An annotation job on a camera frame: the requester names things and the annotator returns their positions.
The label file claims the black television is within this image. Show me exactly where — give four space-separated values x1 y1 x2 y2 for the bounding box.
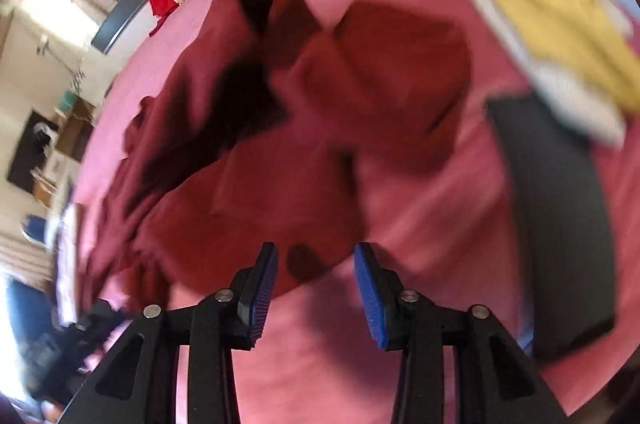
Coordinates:
6 109 61 192

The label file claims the wooden desk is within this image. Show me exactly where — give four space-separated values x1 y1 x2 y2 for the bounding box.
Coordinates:
52 96 96 159

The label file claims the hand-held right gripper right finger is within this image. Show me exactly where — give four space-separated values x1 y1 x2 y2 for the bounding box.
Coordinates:
354 242 568 424

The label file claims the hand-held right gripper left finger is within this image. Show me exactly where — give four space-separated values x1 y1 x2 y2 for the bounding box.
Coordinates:
60 242 279 424

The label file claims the pink bed sheet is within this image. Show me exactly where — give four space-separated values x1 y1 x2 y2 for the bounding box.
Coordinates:
55 0 640 424

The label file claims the blue chair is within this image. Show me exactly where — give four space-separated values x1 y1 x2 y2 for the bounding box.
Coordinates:
22 214 48 247

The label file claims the dark red garment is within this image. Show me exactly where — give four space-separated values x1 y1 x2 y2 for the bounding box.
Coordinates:
80 0 473 315

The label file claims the teal box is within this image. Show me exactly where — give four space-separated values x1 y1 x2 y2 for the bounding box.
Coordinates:
55 90 78 115

